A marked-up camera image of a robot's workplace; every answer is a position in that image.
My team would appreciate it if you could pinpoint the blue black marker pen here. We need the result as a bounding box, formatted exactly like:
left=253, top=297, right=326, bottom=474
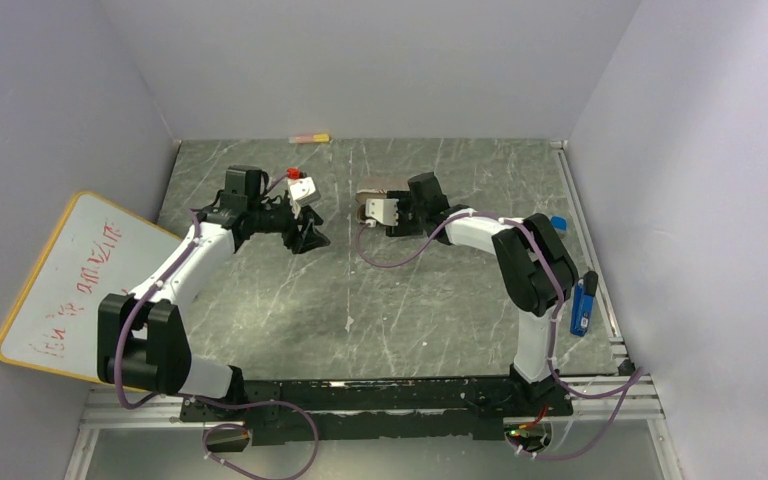
left=570, top=270, right=599, bottom=337

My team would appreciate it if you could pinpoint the pink yellow marker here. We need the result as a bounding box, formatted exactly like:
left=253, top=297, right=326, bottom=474
left=288, top=133, right=331, bottom=144

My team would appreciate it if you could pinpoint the yellow framed whiteboard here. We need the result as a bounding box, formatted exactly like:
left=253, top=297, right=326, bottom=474
left=0, top=191, right=181, bottom=382

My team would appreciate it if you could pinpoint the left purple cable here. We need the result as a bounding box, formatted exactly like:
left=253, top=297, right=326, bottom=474
left=113, top=172, right=320, bottom=480

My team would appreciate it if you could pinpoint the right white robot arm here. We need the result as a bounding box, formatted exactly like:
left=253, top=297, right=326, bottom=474
left=365, top=173, right=580, bottom=415

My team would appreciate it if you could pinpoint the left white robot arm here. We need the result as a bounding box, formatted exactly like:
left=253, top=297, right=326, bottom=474
left=96, top=166, right=330, bottom=420

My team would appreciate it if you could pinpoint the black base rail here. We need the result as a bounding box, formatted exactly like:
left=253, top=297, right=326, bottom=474
left=179, top=372, right=573, bottom=446

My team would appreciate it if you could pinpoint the blue whiteboard eraser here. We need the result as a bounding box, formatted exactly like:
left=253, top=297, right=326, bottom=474
left=550, top=216, right=568, bottom=232

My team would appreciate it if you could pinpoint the brown glasses case green lining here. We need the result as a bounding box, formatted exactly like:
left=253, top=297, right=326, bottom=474
left=355, top=175, right=409, bottom=203

